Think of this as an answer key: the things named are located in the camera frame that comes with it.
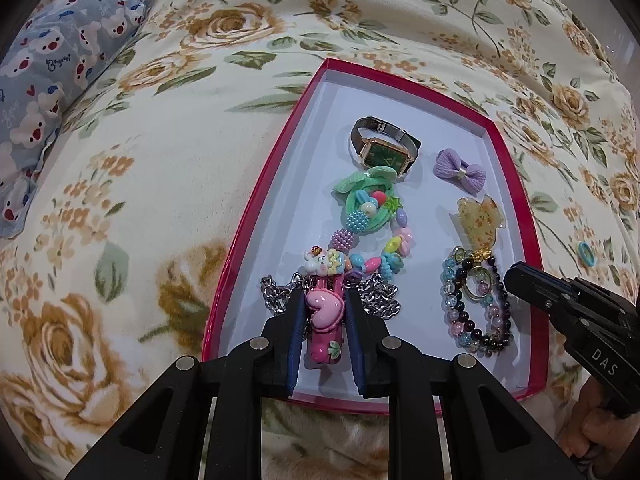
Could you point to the floral blanket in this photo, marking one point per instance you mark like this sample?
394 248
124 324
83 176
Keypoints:
150 185

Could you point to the red shallow box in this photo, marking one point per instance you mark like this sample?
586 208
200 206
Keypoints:
320 160

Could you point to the blue bear print pillow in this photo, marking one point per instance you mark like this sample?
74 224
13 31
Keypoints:
45 70

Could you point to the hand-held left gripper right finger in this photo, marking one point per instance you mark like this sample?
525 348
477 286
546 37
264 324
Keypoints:
356 345

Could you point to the green dial wristwatch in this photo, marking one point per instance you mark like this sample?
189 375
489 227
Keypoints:
382 157

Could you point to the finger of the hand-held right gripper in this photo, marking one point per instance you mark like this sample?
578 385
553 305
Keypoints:
550 277
530 292

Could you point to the person's right hand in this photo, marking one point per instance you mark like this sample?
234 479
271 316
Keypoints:
595 425

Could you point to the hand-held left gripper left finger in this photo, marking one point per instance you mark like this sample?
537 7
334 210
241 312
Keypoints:
296 345

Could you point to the pink heart hair clip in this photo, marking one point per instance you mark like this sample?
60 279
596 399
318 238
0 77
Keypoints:
325 310

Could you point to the yellow floral hair claw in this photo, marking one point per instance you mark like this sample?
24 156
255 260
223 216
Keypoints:
482 220

